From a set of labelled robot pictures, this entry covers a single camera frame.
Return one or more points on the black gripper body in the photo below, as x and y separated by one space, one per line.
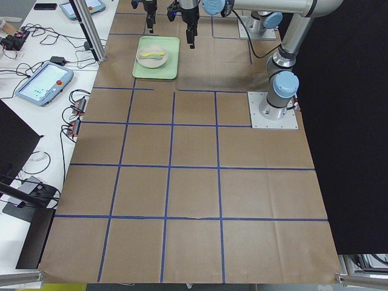
149 6
190 16

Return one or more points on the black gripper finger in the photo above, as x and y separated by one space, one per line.
191 33
151 21

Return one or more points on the white round plate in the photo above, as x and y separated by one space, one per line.
152 63

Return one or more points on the sage green spoon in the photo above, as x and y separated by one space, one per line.
156 57

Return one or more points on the mint green tray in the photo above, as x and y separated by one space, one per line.
166 71

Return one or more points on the black power adapter far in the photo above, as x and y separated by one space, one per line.
58 60

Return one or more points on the black smartphone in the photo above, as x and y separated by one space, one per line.
45 6

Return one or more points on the near teach pendant tablet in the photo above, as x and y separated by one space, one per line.
45 84

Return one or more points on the black monitor with stand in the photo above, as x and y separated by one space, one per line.
28 198

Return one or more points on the aluminium frame post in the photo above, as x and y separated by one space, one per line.
88 27

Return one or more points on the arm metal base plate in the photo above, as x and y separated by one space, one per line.
264 116
255 30

